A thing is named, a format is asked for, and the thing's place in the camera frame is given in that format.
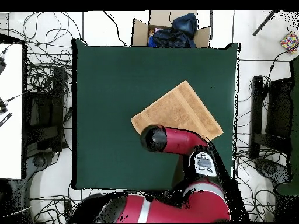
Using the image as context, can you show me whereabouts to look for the white side table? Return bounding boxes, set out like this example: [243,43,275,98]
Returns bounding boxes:
[0,43,25,180]

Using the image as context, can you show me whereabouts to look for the orange terry towel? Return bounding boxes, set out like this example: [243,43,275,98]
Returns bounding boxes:
[130,79,224,142]

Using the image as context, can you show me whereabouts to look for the black equipment stand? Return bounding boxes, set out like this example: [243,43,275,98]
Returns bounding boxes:
[23,67,69,156]
[249,75,294,160]

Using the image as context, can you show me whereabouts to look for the grey metal bar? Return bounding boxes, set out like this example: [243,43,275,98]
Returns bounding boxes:
[252,10,279,36]

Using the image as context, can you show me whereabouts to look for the colourful dotted item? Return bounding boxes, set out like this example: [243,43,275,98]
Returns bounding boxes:
[280,31,299,54]

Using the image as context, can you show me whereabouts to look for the green covered furniture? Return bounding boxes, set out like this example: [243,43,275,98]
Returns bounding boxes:
[275,55,299,197]

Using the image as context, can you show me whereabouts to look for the black power strip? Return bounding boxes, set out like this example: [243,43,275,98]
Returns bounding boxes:
[64,201,74,222]

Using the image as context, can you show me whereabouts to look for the dark blue clothing pile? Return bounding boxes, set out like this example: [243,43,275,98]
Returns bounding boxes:
[147,12,199,48]

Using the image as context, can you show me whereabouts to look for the dark green table cloth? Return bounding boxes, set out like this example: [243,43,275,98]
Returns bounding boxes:
[71,38,241,194]

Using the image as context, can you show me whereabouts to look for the black cable tangle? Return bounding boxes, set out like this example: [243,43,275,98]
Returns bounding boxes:
[4,11,82,152]
[233,46,299,222]
[30,186,82,223]

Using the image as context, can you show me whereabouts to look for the cardboard box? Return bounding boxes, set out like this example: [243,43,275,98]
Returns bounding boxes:
[131,10,213,48]

